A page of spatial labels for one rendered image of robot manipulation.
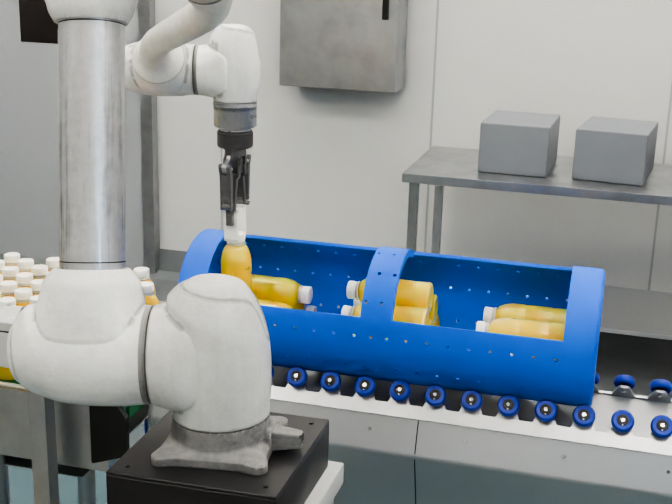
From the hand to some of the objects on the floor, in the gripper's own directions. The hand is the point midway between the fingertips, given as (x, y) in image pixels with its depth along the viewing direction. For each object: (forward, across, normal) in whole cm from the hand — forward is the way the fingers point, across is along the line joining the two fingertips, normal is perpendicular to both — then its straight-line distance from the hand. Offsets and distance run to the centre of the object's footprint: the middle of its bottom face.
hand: (235, 223), depth 227 cm
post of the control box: (+127, -23, +35) cm, 134 cm away
